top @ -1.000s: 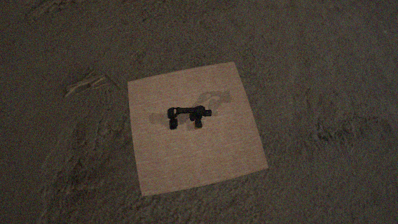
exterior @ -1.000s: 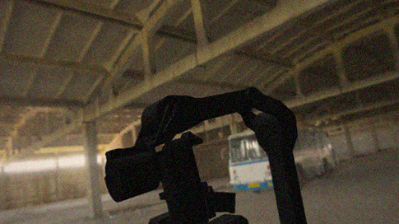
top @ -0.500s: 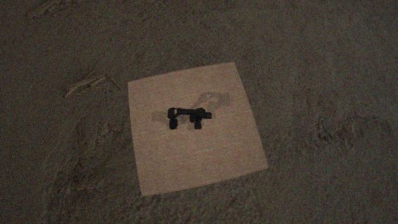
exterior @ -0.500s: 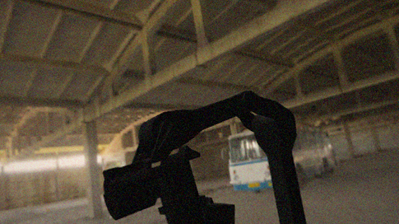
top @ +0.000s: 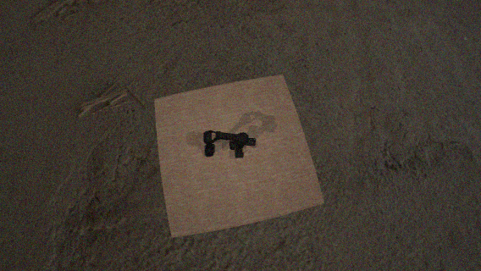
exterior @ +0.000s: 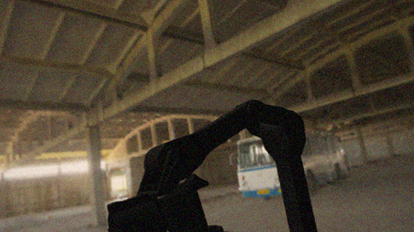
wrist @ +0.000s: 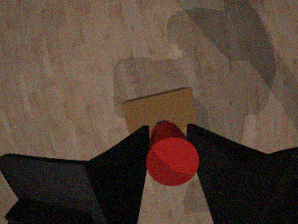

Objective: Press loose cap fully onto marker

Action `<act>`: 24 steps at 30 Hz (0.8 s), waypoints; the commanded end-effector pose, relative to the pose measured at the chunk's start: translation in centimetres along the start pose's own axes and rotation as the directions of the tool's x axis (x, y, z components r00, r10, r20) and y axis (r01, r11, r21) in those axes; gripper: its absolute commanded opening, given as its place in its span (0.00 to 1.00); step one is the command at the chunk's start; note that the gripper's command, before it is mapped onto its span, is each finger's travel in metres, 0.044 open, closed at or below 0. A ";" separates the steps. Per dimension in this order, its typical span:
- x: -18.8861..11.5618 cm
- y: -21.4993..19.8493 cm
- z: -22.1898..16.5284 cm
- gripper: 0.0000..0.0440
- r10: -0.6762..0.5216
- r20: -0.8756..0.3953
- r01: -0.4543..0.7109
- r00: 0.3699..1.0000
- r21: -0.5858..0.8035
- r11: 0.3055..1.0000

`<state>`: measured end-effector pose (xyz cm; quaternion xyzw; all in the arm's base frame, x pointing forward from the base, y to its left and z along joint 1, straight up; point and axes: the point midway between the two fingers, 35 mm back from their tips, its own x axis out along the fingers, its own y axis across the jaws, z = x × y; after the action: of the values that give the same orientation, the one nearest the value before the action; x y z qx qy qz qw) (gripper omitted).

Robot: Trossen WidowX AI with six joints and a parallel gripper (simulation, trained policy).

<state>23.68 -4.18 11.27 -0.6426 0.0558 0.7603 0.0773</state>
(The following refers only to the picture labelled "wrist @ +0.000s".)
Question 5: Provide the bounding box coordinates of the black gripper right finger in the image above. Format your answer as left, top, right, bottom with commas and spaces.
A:
188, 124, 298, 224

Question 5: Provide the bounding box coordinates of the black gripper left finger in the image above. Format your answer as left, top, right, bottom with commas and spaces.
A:
0, 125, 149, 224

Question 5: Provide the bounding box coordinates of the tan wooden block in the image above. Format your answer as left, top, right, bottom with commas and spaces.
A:
121, 87, 198, 139

